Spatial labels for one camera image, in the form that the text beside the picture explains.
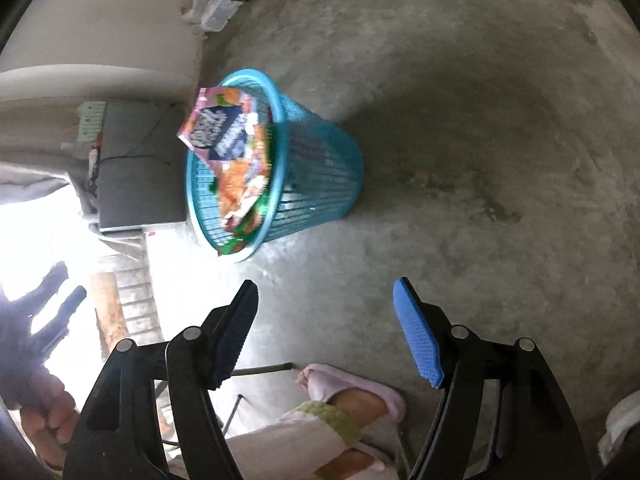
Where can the white power strip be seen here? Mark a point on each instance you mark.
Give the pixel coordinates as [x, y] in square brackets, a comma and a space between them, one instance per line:
[91, 118]

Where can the pink slipper foot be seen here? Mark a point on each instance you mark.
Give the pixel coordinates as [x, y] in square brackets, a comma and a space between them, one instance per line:
[362, 400]

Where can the white trouser leg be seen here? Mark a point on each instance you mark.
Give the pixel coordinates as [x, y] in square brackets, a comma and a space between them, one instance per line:
[297, 445]

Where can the dark grey cabinet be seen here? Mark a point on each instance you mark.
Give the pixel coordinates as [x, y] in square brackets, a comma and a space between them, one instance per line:
[140, 180]

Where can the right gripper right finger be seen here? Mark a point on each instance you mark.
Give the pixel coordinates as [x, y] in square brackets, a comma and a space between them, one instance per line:
[534, 434]

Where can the colourful snack bag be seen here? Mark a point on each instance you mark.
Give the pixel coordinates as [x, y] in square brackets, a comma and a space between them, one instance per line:
[229, 131]

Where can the blue plastic waste basket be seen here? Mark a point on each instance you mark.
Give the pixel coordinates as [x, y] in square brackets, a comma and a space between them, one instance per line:
[317, 168]

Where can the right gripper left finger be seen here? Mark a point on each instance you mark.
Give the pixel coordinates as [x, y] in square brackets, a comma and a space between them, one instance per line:
[118, 433]

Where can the person's left hand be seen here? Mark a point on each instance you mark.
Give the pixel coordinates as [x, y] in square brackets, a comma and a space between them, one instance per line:
[50, 425]

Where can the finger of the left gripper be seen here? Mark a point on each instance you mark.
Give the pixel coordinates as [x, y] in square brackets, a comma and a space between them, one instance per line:
[42, 287]
[62, 314]

